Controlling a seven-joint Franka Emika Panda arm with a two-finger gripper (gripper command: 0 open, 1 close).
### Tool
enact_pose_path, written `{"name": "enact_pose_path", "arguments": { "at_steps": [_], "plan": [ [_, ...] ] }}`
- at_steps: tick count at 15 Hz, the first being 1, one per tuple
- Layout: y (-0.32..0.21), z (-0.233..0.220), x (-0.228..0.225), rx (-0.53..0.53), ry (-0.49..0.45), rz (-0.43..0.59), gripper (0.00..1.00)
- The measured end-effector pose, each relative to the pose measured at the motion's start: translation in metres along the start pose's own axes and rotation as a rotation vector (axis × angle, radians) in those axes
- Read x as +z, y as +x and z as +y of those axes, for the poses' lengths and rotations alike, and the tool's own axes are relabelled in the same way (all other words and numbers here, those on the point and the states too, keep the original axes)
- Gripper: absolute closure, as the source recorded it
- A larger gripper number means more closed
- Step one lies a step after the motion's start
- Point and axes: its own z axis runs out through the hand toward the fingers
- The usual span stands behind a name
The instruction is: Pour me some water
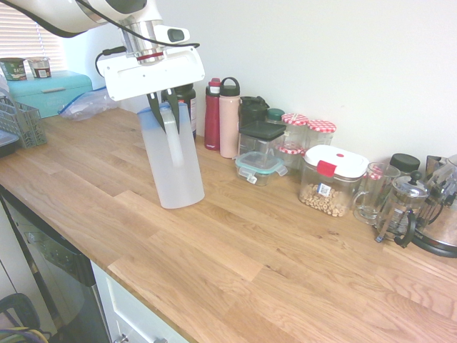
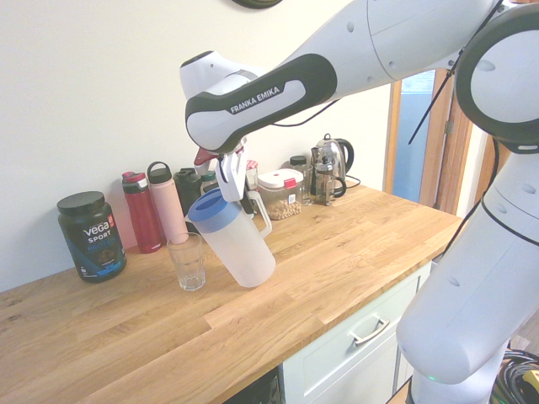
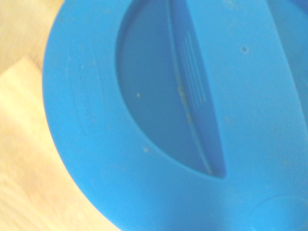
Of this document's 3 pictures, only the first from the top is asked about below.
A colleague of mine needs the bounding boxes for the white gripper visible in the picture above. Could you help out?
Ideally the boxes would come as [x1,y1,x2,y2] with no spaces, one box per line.
[98,47,206,136]

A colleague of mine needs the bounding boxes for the translucent white pitcher blue lid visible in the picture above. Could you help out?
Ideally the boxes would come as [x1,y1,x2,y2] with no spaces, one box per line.
[136,103,206,210]

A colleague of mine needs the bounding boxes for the dark red water bottle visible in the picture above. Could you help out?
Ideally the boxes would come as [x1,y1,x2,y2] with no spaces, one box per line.
[204,77,223,151]

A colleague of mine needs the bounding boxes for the pink water bottle black cap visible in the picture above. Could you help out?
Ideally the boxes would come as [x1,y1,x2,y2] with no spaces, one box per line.
[219,76,241,159]

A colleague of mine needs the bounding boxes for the black protein powder tub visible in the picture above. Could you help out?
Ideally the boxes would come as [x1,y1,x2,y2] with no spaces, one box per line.
[161,83,198,141]

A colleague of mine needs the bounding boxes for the clear plastic zip bag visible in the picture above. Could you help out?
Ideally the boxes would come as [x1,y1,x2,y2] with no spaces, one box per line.
[57,87,119,123]

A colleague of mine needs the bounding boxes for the black shaker bottle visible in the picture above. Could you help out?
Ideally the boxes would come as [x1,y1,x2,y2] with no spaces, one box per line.
[238,95,270,130]

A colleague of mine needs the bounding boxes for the clear container black lid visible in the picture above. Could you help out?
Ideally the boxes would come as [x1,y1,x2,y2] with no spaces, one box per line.
[238,120,287,159]

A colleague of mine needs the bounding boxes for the glass container teal lid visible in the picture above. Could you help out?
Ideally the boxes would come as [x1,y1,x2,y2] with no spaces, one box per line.
[233,151,288,188]

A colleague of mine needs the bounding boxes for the green lid glass jar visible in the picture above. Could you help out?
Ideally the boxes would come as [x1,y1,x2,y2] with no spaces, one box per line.
[265,108,286,126]

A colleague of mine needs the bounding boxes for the teal bread box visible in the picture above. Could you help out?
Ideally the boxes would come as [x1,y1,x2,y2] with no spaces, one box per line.
[6,69,107,120]

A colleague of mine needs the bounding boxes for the red checked lid glass jar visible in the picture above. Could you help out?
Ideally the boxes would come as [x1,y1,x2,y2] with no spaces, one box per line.
[281,113,309,148]
[306,119,338,151]

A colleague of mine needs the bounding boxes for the small red checked lid jar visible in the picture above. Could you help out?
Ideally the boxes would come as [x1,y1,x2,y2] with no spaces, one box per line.
[278,142,305,172]
[366,167,386,184]

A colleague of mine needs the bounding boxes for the green oatmeal cup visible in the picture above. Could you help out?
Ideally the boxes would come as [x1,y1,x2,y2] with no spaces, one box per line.
[0,56,27,81]

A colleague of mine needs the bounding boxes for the white window blinds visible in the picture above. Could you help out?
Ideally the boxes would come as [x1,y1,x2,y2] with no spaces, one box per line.
[0,0,64,71]

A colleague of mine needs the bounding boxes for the black dish tray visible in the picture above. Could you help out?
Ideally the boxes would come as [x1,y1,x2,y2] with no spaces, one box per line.
[0,129,19,159]

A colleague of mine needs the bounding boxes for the cereal container white red lid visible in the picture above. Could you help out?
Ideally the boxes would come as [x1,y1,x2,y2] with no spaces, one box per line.
[298,144,370,218]

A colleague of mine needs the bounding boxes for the black steel dishwasher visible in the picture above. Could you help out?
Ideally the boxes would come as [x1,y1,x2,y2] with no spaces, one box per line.
[0,188,112,343]

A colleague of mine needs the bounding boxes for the white cabinet drawer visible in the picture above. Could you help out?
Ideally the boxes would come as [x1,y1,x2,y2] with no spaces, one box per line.
[90,259,191,343]

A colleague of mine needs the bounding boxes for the clear glass mug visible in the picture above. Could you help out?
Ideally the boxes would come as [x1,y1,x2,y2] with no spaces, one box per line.
[353,161,401,226]

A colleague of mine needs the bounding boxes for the black lid glass jar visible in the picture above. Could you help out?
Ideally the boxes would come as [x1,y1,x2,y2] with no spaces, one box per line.
[389,153,421,177]

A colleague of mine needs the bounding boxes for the glass french press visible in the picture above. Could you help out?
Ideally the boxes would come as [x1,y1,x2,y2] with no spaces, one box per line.
[374,170,432,249]

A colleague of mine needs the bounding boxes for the stainless steel kettle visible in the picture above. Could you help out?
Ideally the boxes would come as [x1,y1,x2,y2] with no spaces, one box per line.
[410,154,457,259]

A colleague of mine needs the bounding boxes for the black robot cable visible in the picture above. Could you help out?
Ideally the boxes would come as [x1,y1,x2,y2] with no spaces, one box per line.
[75,0,201,74]

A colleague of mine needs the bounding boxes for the metal drawer handle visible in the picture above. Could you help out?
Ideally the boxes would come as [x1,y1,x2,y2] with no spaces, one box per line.
[116,333,168,343]

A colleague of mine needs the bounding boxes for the coiled black cable bundle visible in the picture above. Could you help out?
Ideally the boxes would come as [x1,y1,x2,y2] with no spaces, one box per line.
[0,293,54,343]

